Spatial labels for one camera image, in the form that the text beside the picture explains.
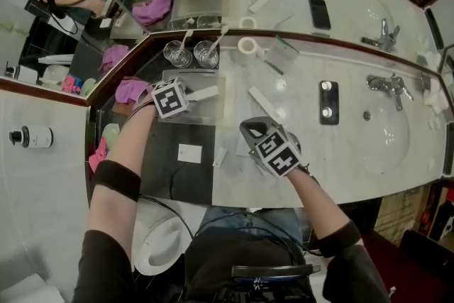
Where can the chrome faucet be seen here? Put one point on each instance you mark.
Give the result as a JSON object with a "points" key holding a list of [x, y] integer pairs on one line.
{"points": [[388, 87]]}

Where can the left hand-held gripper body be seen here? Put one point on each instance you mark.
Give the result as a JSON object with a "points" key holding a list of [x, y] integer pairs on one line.
{"points": [[170, 101]]}

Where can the black chest camera mount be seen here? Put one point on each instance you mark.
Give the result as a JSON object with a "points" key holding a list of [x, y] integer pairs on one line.
{"points": [[269, 280]]}

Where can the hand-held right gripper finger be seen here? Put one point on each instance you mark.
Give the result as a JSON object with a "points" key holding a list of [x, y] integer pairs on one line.
{"points": [[248, 142], [273, 125]]}

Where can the person's left hand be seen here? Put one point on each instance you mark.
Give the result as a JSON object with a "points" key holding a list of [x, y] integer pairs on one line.
{"points": [[143, 97]]}

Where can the small white soap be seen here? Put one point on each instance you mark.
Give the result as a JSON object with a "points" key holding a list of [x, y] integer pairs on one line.
{"points": [[433, 124]]}

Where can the white toilet paper roll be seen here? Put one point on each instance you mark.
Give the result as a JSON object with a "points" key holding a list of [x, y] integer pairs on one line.
{"points": [[247, 46]]}

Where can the small chrome holder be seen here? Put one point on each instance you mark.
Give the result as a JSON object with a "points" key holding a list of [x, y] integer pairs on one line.
{"points": [[425, 82]]}

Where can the chrome sink drain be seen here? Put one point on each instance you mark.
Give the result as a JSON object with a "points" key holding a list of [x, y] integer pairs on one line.
{"points": [[367, 114]]}

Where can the clear plastic tray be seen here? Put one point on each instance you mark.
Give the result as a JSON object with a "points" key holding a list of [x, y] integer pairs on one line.
{"points": [[207, 110]]}

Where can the pale green round pad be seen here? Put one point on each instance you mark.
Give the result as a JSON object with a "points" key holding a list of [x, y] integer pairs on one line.
{"points": [[110, 133]]}

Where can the white folded towel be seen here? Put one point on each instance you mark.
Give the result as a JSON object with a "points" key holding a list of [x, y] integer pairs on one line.
{"points": [[434, 97]]}

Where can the dark red wooden door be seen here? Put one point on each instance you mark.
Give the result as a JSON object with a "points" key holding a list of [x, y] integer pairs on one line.
{"points": [[408, 269]]}

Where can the person's right forearm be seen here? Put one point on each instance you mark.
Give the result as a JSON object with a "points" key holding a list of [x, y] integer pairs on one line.
{"points": [[315, 198]]}

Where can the person's left forearm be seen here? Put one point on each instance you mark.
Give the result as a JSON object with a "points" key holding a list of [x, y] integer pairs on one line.
{"points": [[120, 159]]}

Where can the person's blue jeans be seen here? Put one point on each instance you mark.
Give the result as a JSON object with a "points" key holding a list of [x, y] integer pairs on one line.
{"points": [[227, 218]]}

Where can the angled mirror panel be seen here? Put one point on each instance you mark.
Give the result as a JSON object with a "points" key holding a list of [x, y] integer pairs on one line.
{"points": [[447, 60], [35, 39]]}

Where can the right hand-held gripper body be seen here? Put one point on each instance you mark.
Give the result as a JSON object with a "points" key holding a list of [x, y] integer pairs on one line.
{"points": [[278, 156]]}

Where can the black forearm band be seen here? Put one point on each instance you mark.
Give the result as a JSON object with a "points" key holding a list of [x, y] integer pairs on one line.
{"points": [[338, 239], [117, 181]]}

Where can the chrome door knob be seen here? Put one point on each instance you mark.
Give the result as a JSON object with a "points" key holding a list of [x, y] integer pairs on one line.
{"points": [[392, 291]]}

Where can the purple cloth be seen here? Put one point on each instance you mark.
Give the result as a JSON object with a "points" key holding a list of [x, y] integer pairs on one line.
{"points": [[127, 88]]}

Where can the glass tumbler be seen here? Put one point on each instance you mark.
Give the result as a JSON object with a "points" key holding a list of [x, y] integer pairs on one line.
{"points": [[205, 55], [177, 55]]}

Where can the person's dark shirt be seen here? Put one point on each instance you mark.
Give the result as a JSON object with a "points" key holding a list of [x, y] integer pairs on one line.
{"points": [[213, 259]]}

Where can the black smartphone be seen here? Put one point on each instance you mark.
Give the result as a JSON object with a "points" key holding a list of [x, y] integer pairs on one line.
{"points": [[329, 103]]}

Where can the white sink basin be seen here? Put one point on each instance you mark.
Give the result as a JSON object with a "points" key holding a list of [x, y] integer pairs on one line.
{"points": [[386, 142]]}

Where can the white pump bottle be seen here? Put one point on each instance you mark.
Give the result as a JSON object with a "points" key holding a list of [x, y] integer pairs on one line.
{"points": [[35, 137]]}

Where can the brown cloth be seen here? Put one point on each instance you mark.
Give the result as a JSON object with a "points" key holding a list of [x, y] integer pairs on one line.
{"points": [[118, 108]]}

